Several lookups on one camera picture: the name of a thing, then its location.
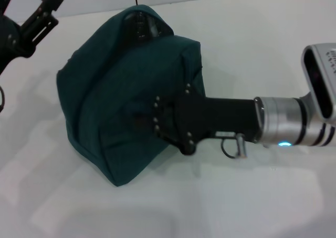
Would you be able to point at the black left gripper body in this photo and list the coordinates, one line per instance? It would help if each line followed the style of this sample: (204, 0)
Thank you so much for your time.
(8, 44)

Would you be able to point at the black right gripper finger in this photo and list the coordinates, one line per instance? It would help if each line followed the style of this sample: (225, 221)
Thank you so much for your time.
(165, 104)
(165, 130)

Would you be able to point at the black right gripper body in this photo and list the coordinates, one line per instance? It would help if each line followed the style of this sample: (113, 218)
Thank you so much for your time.
(223, 117)

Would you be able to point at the teal fabric tote bag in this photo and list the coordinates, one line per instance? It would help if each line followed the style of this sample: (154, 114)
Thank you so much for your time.
(118, 91)

